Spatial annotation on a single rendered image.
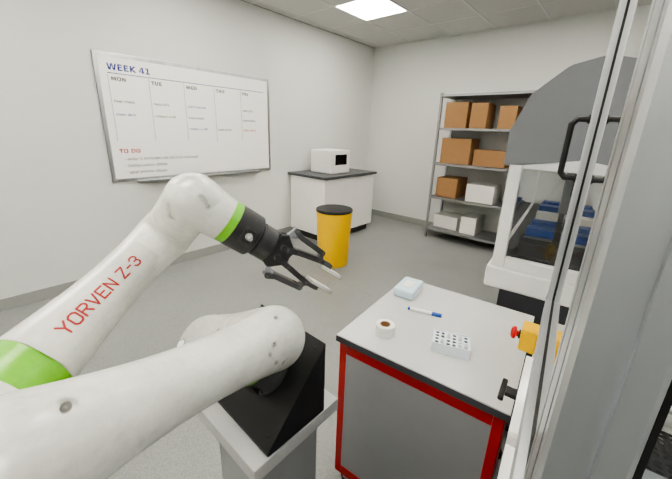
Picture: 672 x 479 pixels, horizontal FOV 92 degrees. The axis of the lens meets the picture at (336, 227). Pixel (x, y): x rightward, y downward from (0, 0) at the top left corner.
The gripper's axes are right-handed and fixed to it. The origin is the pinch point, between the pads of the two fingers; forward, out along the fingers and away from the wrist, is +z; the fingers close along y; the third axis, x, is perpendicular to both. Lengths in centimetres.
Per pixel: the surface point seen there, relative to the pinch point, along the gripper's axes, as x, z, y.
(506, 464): -40.5, 27.6, -6.5
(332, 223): 236, 116, 21
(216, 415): 6.5, 0.2, -45.8
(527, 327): -11, 65, 20
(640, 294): -61, -22, 15
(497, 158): 229, 254, 208
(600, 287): -60, -23, 15
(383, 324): 23, 47, -7
